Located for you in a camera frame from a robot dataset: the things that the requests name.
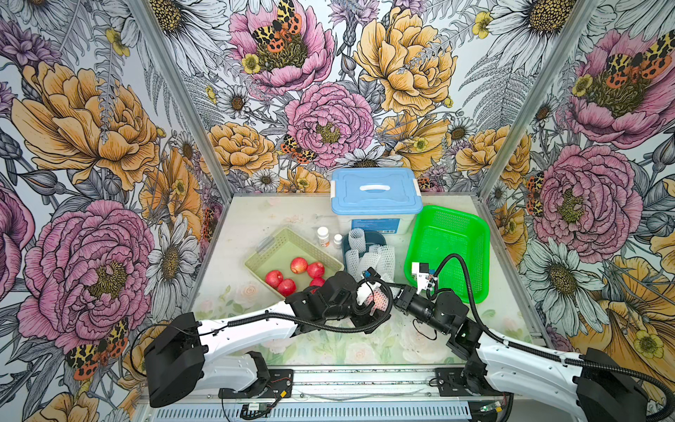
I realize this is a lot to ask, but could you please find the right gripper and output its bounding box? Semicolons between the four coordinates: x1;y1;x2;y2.
380;284;451;336

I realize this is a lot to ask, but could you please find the white foam net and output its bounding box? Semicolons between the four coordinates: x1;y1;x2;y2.
348;228;367;254
345;244;396;282

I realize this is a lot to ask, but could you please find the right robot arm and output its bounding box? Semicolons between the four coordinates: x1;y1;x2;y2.
394;286;649;421

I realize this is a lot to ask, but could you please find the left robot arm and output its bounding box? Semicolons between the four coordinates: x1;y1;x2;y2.
143;271;394;408

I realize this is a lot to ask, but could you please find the bright green perforated basket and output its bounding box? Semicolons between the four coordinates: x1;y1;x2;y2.
404;205;490;303

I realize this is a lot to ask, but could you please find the dark teal plastic tray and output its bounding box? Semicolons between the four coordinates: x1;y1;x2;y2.
343;229;396;282

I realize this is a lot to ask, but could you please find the white pill bottle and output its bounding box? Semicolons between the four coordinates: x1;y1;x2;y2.
316;226;330;247

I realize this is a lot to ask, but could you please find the blue lidded storage box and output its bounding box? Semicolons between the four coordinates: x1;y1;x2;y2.
330;167;424;235

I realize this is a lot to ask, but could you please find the pale green perforated basket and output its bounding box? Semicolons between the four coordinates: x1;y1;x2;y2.
244;227;345;299

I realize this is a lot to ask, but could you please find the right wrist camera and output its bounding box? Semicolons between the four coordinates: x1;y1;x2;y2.
411;262;438;295

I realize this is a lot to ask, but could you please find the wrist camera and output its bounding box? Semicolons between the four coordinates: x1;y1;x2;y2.
356;267;381;306
411;262;438;295

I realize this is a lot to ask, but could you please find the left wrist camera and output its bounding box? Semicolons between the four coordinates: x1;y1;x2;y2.
356;267;381;306

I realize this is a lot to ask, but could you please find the aluminium front rail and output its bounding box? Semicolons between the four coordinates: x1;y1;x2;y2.
134;365;586;422

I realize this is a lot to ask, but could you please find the right black cable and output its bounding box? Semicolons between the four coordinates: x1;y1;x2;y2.
431;253;675;422

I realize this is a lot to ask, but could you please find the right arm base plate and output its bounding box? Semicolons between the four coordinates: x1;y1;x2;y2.
430;367;504;397

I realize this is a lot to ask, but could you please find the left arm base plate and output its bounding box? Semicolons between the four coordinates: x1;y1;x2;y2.
218;369;295;399

